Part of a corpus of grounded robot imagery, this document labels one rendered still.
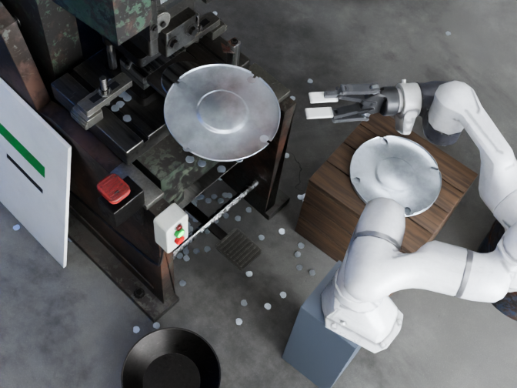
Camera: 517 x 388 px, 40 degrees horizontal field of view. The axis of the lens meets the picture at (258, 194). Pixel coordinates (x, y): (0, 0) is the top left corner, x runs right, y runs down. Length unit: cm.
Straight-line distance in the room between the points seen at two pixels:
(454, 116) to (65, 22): 99
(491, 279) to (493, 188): 24
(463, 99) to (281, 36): 140
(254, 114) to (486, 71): 155
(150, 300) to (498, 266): 117
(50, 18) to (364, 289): 99
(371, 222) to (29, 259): 129
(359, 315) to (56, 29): 104
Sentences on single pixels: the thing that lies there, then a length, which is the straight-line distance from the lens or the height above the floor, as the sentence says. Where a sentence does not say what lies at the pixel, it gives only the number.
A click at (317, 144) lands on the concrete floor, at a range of 272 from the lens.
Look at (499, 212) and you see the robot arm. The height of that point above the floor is 81.
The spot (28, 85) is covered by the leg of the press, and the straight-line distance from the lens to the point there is 202.
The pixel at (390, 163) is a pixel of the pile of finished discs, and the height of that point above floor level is 37.
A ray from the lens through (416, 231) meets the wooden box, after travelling 220.
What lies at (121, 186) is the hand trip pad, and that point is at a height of 76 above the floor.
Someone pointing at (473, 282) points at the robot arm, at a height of 84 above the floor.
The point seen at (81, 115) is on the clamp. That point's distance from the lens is 185.
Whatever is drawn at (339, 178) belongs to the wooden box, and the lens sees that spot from 223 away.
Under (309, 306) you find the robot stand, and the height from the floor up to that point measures 45.
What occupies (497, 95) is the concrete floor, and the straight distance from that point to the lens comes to 308.
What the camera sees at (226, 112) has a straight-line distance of 178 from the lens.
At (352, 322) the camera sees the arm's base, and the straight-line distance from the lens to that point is 186.
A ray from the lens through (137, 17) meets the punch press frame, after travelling 154.
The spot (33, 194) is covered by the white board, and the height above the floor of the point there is 23.
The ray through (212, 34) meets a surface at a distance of 202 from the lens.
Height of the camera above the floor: 222
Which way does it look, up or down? 60 degrees down
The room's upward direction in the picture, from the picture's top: 10 degrees clockwise
